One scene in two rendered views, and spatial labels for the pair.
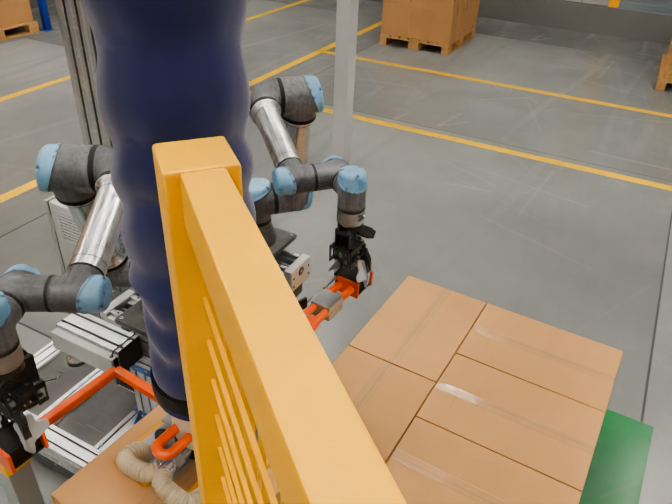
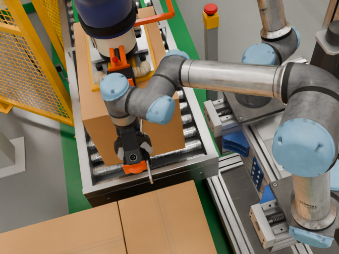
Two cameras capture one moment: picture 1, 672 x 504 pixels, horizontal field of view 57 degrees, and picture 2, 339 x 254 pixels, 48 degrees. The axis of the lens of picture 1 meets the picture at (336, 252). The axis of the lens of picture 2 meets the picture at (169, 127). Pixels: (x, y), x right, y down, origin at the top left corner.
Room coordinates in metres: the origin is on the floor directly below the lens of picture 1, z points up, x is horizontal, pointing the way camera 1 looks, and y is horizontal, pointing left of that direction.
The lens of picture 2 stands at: (2.04, -0.30, 2.29)
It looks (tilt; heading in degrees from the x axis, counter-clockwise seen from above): 56 degrees down; 145
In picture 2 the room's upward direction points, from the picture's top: 11 degrees counter-clockwise
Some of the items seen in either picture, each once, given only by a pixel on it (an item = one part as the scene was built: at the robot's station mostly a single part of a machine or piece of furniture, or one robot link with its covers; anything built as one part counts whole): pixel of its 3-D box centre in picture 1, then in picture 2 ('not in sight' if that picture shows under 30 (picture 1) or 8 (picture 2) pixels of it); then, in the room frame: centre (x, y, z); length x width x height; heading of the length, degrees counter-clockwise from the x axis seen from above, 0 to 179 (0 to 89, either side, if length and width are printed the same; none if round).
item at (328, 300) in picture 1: (326, 304); not in sight; (1.34, 0.02, 1.21); 0.07 x 0.07 x 0.04; 58
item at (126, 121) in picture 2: (351, 215); (121, 112); (1.44, -0.04, 1.44); 0.08 x 0.08 x 0.05
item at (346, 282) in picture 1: (354, 280); (133, 157); (1.45, -0.06, 1.22); 0.08 x 0.07 x 0.05; 148
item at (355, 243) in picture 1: (348, 241); (127, 126); (1.44, -0.03, 1.36); 0.09 x 0.08 x 0.12; 148
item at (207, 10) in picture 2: not in sight; (210, 10); (0.99, 0.80, 1.02); 0.07 x 0.07 x 0.04
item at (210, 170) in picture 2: not in sight; (154, 184); (1.25, 0.08, 0.47); 0.70 x 0.03 x 0.15; 61
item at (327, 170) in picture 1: (332, 174); (153, 101); (1.53, 0.02, 1.52); 0.11 x 0.11 x 0.08; 21
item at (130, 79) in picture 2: not in sight; (121, 78); (1.16, 0.13, 1.22); 0.10 x 0.08 x 0.06; 58
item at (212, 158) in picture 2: not in sight; (151, 175); (1.25, 0.09, 0.58); 0.70 x 0.03 x 0.06; 61
